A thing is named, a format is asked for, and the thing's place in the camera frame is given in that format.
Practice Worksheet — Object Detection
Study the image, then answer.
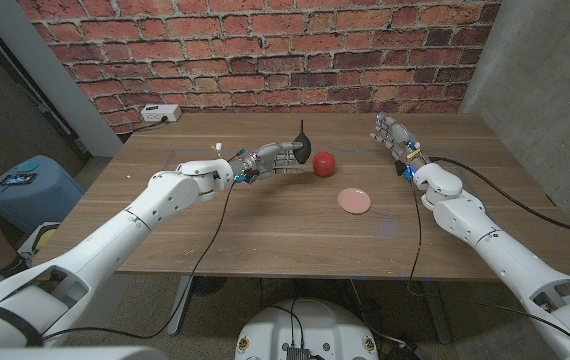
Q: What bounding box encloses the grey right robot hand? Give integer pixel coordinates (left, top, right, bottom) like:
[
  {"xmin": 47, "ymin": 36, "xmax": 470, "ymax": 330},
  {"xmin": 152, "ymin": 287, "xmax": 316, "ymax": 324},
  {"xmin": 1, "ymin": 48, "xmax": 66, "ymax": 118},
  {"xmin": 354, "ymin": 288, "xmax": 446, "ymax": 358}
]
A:
[{"xmin": 369, "ymin": 111, "xmax": 429, "ymax": 176}]

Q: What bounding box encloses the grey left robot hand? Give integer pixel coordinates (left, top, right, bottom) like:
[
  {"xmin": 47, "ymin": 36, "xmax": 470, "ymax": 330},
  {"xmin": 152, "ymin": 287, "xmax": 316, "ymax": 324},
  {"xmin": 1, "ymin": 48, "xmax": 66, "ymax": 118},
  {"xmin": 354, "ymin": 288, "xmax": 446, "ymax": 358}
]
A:
[{"xmin": 232, "ymin": 141, "xmax": 309, "ymax": 184}]

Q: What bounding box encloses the black rubber air blower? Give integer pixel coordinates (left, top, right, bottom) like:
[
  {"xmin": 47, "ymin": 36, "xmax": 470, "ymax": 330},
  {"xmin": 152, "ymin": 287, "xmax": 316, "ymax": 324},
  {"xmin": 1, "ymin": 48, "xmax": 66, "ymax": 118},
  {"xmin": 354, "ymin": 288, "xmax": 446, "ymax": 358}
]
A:
[{"xmin": 293, "ymin": 119, "xmax": 313, "ymax": 165}]

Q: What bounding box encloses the red apple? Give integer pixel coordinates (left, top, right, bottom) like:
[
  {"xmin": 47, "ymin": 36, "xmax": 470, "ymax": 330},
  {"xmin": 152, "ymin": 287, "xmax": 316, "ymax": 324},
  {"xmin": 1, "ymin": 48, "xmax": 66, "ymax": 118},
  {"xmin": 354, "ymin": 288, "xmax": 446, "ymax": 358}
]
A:
[{"xmin": 312, "ymin": 151, "xmax": 337, "ymax": 178}]

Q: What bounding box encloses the pink round plate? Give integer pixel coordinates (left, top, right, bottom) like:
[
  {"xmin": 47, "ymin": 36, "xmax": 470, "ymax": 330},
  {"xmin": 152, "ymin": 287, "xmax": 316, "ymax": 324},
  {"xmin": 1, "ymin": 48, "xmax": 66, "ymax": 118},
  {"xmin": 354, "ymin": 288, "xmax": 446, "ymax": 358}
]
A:
[{"xmin": 337, "ymin": 187, "xmax": 372, "ymax": 216}]

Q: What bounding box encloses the red brick print backdrop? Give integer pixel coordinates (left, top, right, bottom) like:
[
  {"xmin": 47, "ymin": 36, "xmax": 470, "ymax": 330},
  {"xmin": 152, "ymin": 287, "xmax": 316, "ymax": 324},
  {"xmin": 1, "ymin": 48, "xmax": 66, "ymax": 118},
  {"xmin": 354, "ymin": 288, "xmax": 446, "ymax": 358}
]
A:
[{"xmin": 17, "ymin": 0, "xmax": 502, "ymax": 135}]

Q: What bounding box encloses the white power strip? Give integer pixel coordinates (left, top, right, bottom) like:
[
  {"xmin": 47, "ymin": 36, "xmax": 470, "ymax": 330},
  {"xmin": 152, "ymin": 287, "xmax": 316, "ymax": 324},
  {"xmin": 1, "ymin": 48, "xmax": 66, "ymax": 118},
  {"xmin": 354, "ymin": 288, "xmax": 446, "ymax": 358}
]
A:
[{"xmin": 140, "ymin": 103, "xmax": 183, "ymax": 124}]

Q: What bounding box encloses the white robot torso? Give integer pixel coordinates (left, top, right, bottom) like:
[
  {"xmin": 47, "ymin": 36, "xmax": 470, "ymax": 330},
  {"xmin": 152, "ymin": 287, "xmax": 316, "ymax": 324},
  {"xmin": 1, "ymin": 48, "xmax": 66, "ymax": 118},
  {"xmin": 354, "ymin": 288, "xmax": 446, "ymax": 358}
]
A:
[{"xmin": 234, "ymin": 298, "xmax": 380, "ymax": 360}]

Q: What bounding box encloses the blue plastic stool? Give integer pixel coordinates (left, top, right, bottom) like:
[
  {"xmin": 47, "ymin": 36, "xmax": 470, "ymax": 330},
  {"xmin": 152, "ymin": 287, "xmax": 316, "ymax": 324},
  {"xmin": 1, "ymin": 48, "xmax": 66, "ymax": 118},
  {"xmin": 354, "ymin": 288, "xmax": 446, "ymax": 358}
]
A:
[{"xmin": 0, "ymin": 154, "xmax": 86, "ymax": 234}]

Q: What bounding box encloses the white yellow floor object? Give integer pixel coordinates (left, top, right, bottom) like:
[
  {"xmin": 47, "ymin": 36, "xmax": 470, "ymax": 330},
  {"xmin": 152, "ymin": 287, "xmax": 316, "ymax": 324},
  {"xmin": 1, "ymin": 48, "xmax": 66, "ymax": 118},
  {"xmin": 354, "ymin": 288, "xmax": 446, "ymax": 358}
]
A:
[{"xmin": 17, "ymin": 221, "xmax": 61, "ymax": 259}]

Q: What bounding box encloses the black small device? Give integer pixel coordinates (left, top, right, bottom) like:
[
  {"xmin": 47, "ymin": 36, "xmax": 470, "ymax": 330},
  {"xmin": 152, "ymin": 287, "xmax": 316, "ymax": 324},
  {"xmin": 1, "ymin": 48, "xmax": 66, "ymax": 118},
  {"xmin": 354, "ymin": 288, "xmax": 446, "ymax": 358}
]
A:
[{"xmin": 0, "ymin": 172, "xmax": 39, "ymax": 187}]

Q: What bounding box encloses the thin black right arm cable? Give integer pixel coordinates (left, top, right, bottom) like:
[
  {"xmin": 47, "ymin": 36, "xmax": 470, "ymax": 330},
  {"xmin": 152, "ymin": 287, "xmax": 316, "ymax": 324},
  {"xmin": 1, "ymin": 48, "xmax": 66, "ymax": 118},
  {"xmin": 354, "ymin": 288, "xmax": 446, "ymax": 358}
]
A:
[{"xmin": 407, "ymin": 182, "xmax": 423, "ymax": 296}]

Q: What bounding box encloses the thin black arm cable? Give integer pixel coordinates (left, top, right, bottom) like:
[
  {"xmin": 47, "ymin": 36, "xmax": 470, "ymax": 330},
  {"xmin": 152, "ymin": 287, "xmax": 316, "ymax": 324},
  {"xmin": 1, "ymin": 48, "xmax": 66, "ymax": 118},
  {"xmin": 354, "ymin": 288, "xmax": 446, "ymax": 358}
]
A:
[
  {"xmin": 42, "ymin": 182, "xmax": 236, "ymax": 342},
  {"xmin": 407, "ymin": 182, "xmax": 423, "ymax": 296}
]

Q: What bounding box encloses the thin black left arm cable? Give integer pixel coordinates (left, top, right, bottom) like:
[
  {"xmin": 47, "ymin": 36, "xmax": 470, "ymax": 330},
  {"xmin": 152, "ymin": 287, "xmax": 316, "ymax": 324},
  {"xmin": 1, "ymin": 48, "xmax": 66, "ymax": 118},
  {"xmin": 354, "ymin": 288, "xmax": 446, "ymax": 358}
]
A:
[{"xmin": 42, "ymin": 182, "xmax": 236, "ymax": 342}]

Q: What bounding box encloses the black power strip cord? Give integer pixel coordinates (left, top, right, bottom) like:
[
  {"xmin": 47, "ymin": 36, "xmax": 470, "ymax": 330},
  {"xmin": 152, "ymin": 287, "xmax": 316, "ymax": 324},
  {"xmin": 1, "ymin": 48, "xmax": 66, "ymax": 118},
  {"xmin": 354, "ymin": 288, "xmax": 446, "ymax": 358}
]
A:
[{"xmin": 132, "ymin": 115, "xmax": 170, "ymax": 132}]

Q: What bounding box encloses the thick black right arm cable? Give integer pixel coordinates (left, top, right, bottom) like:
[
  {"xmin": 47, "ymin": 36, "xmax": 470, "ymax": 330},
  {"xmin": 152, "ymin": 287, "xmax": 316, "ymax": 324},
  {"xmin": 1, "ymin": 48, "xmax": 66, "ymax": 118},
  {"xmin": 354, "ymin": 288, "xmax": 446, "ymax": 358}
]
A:
[{"xmin": 429, "ymin": 156, "xmax": 570, "ymax": 259}]

